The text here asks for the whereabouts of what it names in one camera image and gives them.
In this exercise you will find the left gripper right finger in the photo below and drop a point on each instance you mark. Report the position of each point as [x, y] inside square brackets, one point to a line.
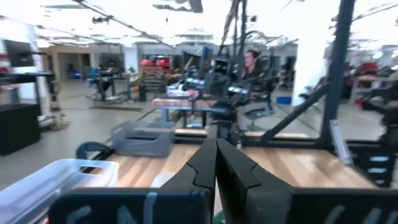
[264, 202]

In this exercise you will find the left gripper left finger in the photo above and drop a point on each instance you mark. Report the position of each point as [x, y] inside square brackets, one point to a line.
[186, 202]

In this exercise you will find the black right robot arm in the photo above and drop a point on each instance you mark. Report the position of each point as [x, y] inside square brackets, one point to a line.
[224, 118]

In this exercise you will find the grey translucent plastic bin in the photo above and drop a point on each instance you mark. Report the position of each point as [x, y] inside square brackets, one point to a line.
[140, 149]

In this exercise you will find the office chair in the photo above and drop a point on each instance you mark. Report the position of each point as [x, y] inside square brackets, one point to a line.
[258, 113]

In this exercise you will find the white silver strip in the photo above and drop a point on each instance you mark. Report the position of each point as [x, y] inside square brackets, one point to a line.
[340, 143]

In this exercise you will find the wood top blue table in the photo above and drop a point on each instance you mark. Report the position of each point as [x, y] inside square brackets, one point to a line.
[174, 103]

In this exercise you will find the black box with white slots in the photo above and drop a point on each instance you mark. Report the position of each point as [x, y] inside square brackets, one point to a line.
[363, 174]

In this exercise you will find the red storage rack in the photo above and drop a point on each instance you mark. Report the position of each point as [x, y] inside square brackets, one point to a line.
[155, 67]

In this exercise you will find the person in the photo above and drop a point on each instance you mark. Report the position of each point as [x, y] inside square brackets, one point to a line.
[104, 81]
[250, 62]

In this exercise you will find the clear plastic pencil bin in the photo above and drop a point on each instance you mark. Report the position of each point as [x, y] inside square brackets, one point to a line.
[31, 193]

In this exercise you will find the black cabinet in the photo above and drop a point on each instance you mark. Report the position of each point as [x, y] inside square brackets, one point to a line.
[18, 130]

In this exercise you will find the black computer monitor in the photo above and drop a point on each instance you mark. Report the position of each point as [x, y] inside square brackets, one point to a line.
[18, 53]

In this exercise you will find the black hook bracket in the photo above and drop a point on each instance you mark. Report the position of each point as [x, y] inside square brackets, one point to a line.
[93, 143]

